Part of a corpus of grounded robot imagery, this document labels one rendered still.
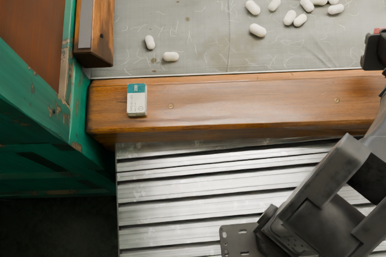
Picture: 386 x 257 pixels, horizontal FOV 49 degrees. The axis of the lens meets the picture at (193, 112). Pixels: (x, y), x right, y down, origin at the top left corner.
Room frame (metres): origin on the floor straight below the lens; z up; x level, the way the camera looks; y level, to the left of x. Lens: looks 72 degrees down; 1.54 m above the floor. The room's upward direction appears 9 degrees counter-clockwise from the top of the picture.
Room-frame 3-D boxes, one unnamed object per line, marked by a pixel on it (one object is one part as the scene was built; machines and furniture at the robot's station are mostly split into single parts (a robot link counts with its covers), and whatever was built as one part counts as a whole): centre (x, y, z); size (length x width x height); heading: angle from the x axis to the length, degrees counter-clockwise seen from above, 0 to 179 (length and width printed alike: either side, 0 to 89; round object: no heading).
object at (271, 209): (0.00, -0.12, 0.77); 0.09 x 0.06 x 0.06; 40
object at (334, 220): (0.01, -0.13, 0.92); 0.07 x 0.06 x 0.33; 40
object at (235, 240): (-0.01, -0.11, 0.71); 0.20 x 0.07 x 0.08; 86
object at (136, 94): (0.29, 0.10, 0.78); 0.06 x 0.04 x 0.02; 172
